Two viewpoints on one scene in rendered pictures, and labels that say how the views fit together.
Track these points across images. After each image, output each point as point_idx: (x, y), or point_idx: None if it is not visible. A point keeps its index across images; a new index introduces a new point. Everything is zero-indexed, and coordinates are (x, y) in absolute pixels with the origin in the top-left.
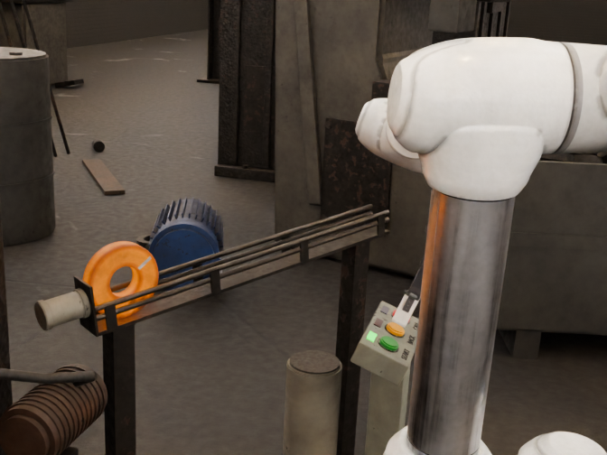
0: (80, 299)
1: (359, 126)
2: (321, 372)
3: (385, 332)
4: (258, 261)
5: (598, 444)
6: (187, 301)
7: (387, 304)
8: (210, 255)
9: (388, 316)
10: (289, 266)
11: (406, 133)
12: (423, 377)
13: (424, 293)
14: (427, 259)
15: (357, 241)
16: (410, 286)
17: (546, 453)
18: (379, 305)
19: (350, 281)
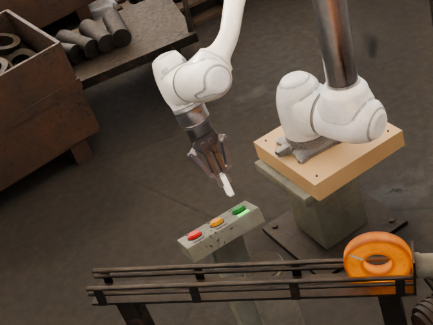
0: (419, 253)
1: (230, 77)
2: (271, 251)
3: (227, 220)
4: (247, 267)
5: (282, 78)
6: (326, 274)
7: (189, 245)
8: (279, 280)
9: (203, 235)
10: (218, 278)
11: None
12: (353, 47)
13: (346, 15)
14: (345, 0)
15: (137, 282)
16: (218, 173)
17: (307, 77)
18: (196, 243)
19: (149, 316)
